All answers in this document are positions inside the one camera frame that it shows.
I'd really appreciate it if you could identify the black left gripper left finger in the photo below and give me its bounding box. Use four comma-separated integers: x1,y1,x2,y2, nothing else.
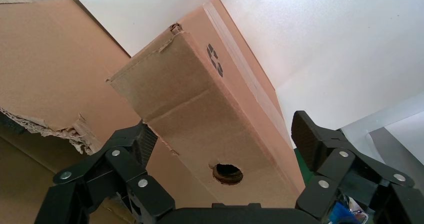
34,121,176,224

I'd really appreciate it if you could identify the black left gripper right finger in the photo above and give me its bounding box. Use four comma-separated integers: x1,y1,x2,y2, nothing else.
290,110,424,224

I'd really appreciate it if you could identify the small cardboard box with hole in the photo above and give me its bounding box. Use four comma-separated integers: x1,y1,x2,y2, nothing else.
106,0,306,209

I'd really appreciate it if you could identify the large torn cardboard box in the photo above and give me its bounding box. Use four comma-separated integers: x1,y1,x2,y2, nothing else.
0,0,220,224

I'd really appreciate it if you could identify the blue plastic object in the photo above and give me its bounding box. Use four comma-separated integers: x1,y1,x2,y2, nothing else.
329,198,365,224

